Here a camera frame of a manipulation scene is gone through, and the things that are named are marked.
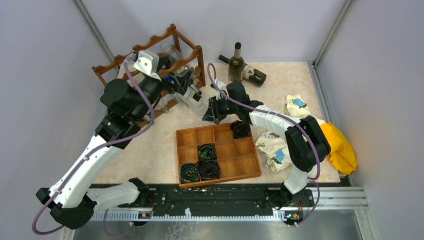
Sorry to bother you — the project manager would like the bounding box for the lying green wine bottle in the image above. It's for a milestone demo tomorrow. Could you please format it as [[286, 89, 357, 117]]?
[[218, 54, 268, 88]]

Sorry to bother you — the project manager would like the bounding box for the dark wine bottle beige label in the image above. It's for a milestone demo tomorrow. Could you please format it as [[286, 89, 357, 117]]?
[[188, 77, 203, 96]]

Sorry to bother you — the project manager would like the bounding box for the blue square glass bottle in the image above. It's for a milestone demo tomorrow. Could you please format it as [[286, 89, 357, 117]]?
[[157, 72, 186, 96]]

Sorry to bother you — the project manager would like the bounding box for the rolled dark green tie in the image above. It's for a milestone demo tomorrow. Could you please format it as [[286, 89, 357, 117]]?
[[179, 163, 200, 184]]

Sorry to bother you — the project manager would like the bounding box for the wooden compartment tray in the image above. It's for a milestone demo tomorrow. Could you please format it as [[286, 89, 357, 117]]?
[[176, 123, 262, 189]]

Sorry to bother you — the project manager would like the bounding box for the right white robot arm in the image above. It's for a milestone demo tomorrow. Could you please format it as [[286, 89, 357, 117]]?
[[202, 79, 331, 206]]

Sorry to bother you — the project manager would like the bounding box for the dark wine bottle grey label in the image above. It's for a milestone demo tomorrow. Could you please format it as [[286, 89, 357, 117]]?
[[228, 42, 245, 83]]

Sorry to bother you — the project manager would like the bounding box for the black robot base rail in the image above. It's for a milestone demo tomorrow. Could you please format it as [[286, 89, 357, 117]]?
[[71, 180, 369, 228]]

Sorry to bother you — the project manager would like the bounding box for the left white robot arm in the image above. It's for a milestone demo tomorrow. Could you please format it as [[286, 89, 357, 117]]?
[[36, 68, 194, 230]]

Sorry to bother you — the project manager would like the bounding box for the rolled dark blue tie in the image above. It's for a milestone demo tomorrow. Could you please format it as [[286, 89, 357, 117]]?
[[197, 160, 221, 181]]

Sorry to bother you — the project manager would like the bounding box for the clear glass bottle back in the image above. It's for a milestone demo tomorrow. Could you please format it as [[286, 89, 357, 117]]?
[[160, 42, 184, 69]]

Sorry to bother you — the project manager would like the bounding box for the brown wooden wine rack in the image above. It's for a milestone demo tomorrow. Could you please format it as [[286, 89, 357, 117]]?
[[93, 24, 207, 131]]

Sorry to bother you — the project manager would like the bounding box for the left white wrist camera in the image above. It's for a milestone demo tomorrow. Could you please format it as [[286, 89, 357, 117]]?
[[133, 50, 160, 81]]

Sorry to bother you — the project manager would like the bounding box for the dinosaur print white cloth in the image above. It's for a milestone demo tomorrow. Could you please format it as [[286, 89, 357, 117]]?
[[255, 94, 311, 173]]

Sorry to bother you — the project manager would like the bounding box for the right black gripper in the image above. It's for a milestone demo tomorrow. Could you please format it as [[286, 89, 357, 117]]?
[[202, 94, 239, 123]]

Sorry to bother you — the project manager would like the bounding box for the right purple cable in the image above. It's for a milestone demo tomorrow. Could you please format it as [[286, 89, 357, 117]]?
[[206, 62, 322, 228]]

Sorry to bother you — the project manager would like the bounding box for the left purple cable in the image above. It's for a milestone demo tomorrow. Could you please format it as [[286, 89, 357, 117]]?
[[32, 54, 157, 238]]

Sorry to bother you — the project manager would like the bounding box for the purple cable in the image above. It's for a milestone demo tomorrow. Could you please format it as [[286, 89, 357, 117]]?
[[32, 54, 157, 238], [206, 62, 322, 228]]

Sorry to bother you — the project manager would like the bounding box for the rolled tie orange pattern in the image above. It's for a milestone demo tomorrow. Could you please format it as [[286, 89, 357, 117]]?
[[230, 121, 251, 139]]

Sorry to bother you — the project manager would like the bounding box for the yellow cloth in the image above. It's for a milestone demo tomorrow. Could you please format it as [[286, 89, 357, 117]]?
[[320, 122, 358, 175]]

